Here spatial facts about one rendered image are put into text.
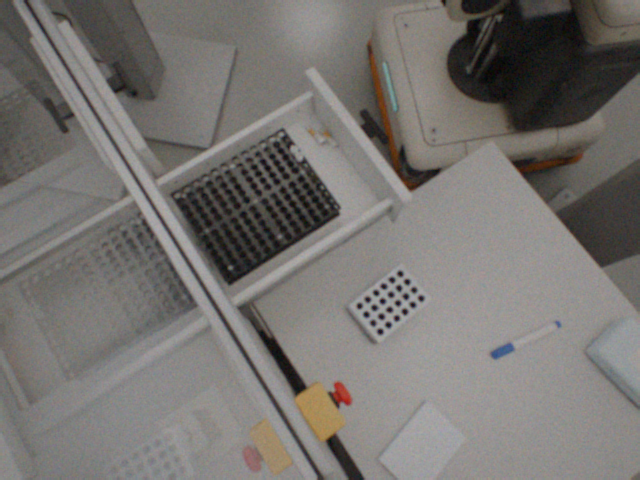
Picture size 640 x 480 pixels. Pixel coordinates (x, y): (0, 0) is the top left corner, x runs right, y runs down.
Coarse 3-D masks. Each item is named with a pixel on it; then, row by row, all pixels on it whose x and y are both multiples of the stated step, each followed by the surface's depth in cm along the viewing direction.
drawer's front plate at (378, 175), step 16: (320, 80) 79; (320, 96) 80; (336, 96) 79; (320, 112) 85; (336, 112) 78; (336, 128) 82; (352, 128) 77; (352, 144) 80; (368, 144) 76; (352, 160) 84; (368, 160) 77; (384, 160) 76; (368, 176) 82; (384, 176) 75; (384, 192) 79; (400, 192) 74; (400, 208) 77
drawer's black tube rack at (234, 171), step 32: (256, 160) 79; (288, 160) 79; (192, 192) 77; (224, 192) 77; (256, 192) 78; (288, 192) 77; (192, 224) 78; (224, 224) 79; (256, 224) 76; (288, 224) 76; (320, 224) 79; (224, 256) 74; (256, 256) 77
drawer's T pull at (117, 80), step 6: (114, 66) 81; (120, 66) 82; (120, 72) 81; (108, 78) 81; (114, 78) 81; (120, 78) 81; (126, 78) 81; (108, 84) 81; (114, 84) 81; (120, 84) 81; (126, 84) 81; (132, 84) 81; (114, 90) 81; (120, 90) 81; (132, 90) 80; (132, 96) 81
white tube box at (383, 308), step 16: (400, 272) 86; (384, 288) 87; (400, 288) 85; (416, 288) 84; (352, 304) 83; (368, 304) 83; (384, 304) 86; (400, 304) 84; (416, 304) 83; (368, 320) 82; (384, 320) 82; (400, 320) 82; (384, 336) 81
